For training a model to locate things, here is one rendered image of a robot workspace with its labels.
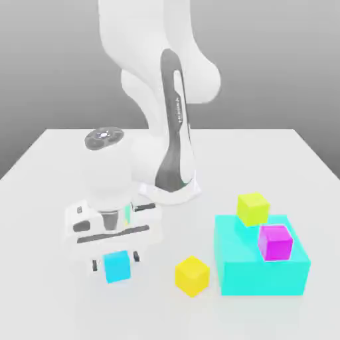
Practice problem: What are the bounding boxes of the small yellow cube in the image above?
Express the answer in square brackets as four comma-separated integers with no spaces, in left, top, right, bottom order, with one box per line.
[175,255,211,298]

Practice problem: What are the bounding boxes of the large cyan box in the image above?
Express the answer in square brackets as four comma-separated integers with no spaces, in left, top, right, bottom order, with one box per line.
[214,214,311,297]

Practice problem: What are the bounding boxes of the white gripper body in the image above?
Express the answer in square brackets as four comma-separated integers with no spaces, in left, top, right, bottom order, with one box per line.
[62,212,164,267]

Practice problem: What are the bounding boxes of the small lime cube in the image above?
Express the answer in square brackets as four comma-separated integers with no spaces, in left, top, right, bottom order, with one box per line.
[236,191,271,228]

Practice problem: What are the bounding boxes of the small magenta cube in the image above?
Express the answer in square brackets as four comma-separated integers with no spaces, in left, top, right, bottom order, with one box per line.
[258,224,294,262]

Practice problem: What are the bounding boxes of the small blue cube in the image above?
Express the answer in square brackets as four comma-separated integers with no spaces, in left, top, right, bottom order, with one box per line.
[102,250,132,284]

